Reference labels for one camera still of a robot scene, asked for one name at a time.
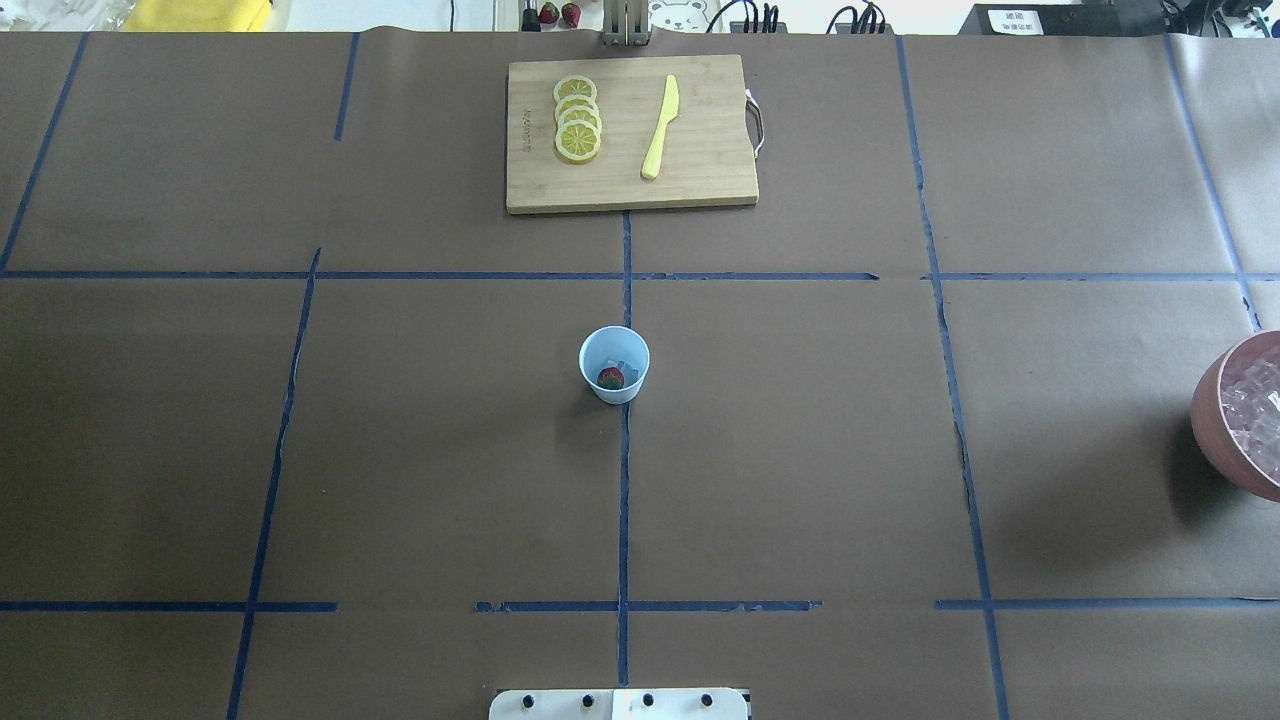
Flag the clear ice cube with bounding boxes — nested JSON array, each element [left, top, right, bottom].
[[611, 360, 641, 389]]

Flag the red strawberry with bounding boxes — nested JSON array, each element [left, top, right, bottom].
[[596, 366, 627, 391]]

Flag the light blue cup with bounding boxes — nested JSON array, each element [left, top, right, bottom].
[[579, 325, 652, 406]]

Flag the pile of ice cubes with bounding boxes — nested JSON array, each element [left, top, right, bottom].
[[1221, 348, 1279, 479]]

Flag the yellow plastic knife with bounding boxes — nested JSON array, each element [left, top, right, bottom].
[[640, 74, 680, 181]]

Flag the wooden cutting board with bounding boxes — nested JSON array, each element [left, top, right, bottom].
[[506, 54, 760, 215]]

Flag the lemon slices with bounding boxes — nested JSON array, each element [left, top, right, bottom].
[[553, 76, 603, 165]]

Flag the pink bowl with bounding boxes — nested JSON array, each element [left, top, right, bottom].
[[1190, 331, 1279, 502]]

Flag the yellow cloth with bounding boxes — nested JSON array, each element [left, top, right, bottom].
[[122, 0, 274, 32]]

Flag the clear plastic bags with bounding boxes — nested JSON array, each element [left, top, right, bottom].
[[29, 1, 137, 32]]

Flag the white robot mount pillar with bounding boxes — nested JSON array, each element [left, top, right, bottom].
[[488, 687, 753, 719]]

